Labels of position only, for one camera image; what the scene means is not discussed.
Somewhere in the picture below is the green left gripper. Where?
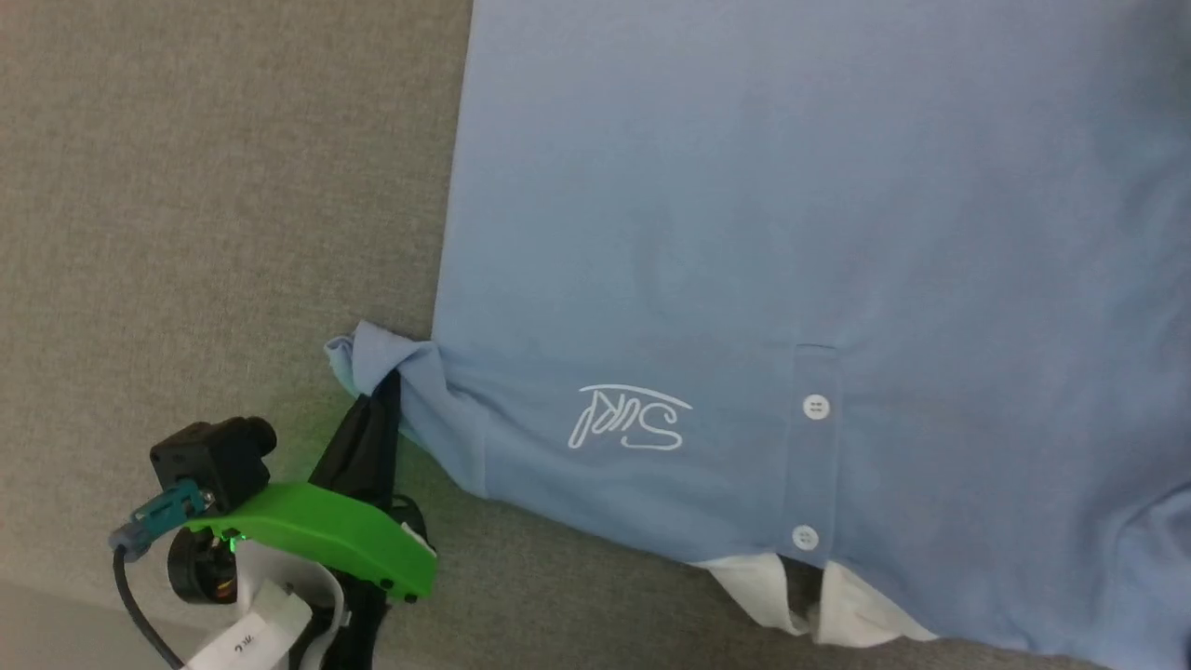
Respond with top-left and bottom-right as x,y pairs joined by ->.
166,369 -> 438,670

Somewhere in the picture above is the light blue polo shirt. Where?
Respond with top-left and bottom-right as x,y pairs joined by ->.
324,0 -> 1191,670

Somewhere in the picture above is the white cable label tag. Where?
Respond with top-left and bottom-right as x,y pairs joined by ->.
181,579 -> 314,670

